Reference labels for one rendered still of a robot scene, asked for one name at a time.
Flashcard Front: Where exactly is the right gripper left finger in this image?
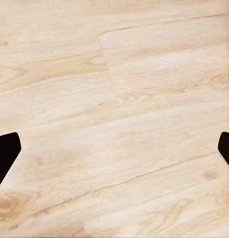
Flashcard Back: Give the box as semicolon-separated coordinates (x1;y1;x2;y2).
0;132;21;185

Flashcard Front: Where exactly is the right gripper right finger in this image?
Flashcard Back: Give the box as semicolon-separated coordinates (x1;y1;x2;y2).
218;132;229;165

